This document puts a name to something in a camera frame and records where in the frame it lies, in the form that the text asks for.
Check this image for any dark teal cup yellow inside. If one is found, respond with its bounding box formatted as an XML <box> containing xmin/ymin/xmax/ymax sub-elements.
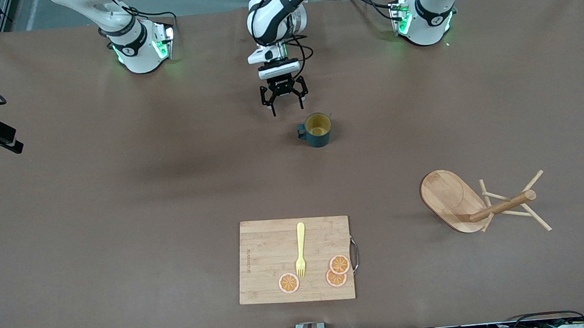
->
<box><xmin>296</xmin><ymin>111</ymin><xmax>334</xmax><ymax>150</ymax></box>

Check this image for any wooden mug rack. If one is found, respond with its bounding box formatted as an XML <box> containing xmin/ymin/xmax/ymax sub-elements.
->
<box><xmin>418</xmin><ymin>160</ymin><xmax>553</xmax><ymax>243</ymax></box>

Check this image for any yellow plastic fork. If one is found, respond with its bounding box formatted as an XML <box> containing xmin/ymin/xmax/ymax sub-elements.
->
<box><xmin>291</xmin><ymin>222</ymin><xmax>310</xmax><ymax>279</ymax></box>

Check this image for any bamboo cutting board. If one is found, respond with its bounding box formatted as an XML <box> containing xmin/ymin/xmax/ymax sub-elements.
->
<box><xmin>232</xmin><ymin>211</ymin><xmax>363</xmax><ymax>310</ymax></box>

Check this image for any orange slice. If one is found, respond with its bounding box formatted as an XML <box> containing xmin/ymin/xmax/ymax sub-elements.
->
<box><xmin>328</xmin><ymin>253</ymin><xmax>352</xmax><ymax>276</ymax></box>
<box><xmin>278</xmin><ymin>271</ymin><xmax>301</xmax><ymax>295</ymax></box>
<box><xmin>325</xmin><ymin>267</ymin><xmax>349</xmax><ymax>289</ymax></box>

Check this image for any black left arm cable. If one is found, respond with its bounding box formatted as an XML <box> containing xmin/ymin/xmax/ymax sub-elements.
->
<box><xmin>278</xmin><ymin>0</ymin><xmax>429</xmax><ymax>81</ymax></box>

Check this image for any black right base cable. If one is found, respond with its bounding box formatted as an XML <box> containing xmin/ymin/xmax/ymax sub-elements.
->
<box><xmin>102</xmin><ymin>0</ymin><xmax>179</xmax><ymax>33</ymax></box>

